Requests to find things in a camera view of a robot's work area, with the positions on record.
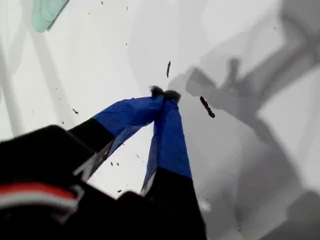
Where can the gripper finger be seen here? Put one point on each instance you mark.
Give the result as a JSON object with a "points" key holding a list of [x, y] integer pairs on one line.
{"points": [[120, 117], [170, 150]]}

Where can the pale green T-shirt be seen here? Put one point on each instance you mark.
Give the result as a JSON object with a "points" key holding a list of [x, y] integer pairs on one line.
{"points": [[46, 15]]}

